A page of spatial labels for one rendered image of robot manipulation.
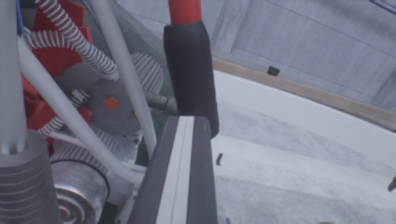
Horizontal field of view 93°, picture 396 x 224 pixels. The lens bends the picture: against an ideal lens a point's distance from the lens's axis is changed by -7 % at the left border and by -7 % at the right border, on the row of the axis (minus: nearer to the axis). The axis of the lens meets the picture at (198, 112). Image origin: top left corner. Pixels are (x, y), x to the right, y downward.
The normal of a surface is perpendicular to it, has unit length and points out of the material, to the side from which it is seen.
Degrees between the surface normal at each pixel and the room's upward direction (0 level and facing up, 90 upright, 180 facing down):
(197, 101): 85
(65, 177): 9
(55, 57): 90
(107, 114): 90
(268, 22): 90
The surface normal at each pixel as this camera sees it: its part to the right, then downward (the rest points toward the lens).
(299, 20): 0.01, 0.50
